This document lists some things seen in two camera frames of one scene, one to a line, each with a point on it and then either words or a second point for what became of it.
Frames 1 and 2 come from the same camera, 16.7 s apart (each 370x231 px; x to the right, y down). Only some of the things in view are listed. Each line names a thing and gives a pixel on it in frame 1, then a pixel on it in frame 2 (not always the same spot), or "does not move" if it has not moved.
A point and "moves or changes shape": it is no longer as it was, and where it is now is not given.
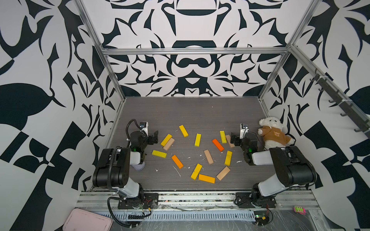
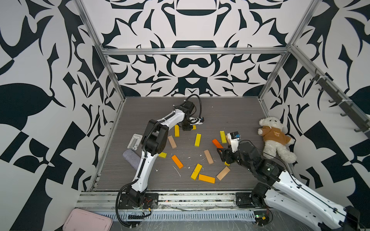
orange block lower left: x=177 y=161 does not move
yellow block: x=223 y=136 does not move
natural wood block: x=169 y=144 moves or changes shape
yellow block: x=166 y=139 moves or changes shape
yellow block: x=159 y=153 does not move
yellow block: x=196 y=171 does not move
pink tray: x=82 y=220 does not move
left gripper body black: x=145 y=143 → x=186 y=126
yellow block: x=198 y=139 does not move
